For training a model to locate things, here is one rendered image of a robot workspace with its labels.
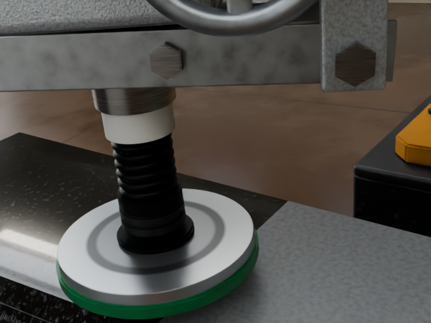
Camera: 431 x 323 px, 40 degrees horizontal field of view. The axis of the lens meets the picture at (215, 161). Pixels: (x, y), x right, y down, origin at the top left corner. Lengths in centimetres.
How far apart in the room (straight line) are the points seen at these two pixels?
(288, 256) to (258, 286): 6
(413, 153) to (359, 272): 56
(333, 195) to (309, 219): 189
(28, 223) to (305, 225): 37
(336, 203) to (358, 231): 185
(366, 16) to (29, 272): 48
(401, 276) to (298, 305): 12
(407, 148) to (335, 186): 154
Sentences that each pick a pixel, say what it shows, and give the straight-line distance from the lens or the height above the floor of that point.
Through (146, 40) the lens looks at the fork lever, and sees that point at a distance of 50.
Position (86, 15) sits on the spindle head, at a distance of 45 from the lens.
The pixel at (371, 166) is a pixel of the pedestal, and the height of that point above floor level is 74.
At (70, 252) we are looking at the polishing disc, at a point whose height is 92.
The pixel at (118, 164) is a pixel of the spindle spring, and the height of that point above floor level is 102.
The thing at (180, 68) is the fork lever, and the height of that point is 112.
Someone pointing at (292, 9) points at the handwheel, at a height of 118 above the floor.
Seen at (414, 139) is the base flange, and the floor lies 78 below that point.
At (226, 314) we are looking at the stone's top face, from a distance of 61.
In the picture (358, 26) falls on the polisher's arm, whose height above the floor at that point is 115.
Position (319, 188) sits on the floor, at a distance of 271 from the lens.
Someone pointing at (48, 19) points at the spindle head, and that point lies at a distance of 47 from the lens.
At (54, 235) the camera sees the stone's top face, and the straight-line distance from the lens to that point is 80.
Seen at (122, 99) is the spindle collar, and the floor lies 109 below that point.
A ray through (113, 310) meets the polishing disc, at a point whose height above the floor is 91.
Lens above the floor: 125
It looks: 24 degrees down
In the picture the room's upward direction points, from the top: 6 degrees counter-clockwise
